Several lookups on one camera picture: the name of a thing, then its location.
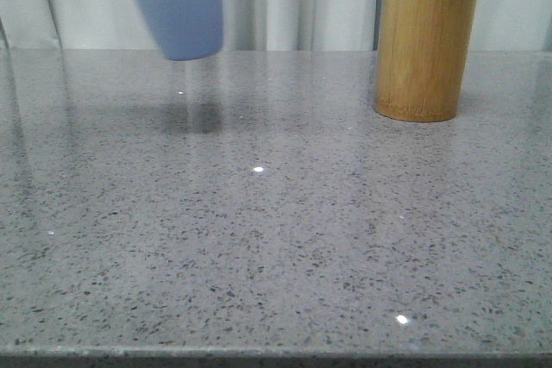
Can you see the bamboo cylindrical holder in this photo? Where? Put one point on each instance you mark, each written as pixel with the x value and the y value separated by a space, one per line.
pixel 422 53

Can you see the grey-white curtain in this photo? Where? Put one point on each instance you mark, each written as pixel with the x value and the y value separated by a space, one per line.
pixel 272 25

